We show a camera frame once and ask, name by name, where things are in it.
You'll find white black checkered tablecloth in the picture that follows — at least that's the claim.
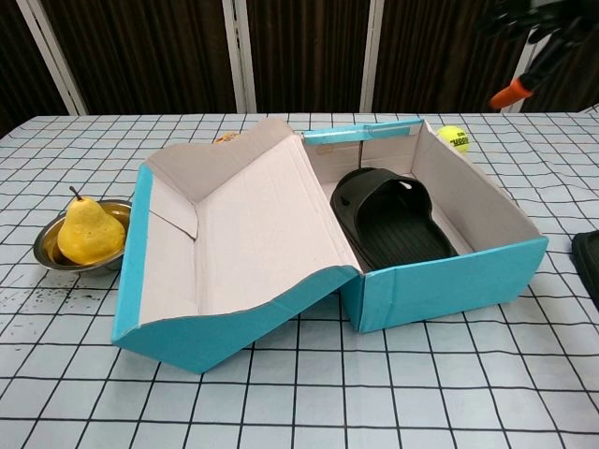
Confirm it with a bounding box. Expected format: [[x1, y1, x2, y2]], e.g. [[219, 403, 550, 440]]
[[0, 106, 599, 449]]

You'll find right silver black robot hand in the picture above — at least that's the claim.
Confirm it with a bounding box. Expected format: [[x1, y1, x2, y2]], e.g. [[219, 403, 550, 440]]
[[475, 0, 599, 110]]

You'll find yellow pear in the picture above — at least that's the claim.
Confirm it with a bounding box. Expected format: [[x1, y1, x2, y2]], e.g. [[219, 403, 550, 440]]
[[56, 185, 127, 267]]

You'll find yellow-green tennis ball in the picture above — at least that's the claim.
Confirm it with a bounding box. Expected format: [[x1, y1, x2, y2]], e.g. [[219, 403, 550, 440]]
[[437, 123, 471, 153]]

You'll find steel bowl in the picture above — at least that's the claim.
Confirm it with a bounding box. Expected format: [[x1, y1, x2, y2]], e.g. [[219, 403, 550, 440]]
[[33, 199, 135, 281]]

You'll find light blue shoe box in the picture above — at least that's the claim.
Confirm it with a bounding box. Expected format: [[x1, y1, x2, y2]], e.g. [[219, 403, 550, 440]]
[[110, 116, 549, 375]]

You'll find black rubber slipper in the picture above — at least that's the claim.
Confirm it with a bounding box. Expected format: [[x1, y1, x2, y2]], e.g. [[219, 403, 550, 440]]
[[329, 167, 460, 271], [571, 231, 599, 325]]

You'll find white partition frame post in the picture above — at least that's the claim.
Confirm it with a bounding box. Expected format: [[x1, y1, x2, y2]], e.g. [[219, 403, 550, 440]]
[[503, 27, 544, 112], [21, 0, 90, 116], [359, 0, 399, 113], [222, 0, 256, 113]]

